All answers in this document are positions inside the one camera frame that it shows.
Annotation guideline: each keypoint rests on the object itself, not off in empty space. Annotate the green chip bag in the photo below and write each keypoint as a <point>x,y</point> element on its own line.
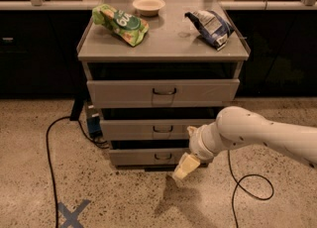
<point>130,28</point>

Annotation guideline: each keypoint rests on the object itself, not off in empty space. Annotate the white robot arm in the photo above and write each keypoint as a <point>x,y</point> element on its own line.
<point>236,127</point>

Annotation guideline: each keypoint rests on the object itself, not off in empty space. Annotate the blue chip bag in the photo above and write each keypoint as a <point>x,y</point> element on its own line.
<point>212,27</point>

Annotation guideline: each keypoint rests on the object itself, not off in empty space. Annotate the white paper bowl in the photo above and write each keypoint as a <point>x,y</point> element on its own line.
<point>148,8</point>

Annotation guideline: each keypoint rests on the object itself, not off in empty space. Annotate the dark counter cabinets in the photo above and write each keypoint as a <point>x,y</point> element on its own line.
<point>39,52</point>

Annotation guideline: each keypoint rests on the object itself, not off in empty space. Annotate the blue power box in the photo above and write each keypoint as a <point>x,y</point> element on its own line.
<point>93,121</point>

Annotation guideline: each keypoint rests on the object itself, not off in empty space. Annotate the grey drawer cabinet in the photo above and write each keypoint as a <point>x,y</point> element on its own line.
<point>171,49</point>

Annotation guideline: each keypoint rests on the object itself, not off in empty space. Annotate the grey drawer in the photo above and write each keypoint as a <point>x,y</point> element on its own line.
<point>146,157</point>
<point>161,93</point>
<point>166,129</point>

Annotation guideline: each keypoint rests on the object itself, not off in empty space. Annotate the grey top drawer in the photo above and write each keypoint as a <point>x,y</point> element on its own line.
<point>161,93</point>

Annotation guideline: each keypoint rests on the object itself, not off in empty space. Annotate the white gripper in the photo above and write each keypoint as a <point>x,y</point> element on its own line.
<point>195,142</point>

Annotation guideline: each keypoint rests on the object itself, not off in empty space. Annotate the blue tape cross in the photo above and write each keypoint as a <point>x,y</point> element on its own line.
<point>71,217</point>

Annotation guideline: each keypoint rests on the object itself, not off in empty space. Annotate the grey bottom drawer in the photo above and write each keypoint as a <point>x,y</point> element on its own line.
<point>146,157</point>

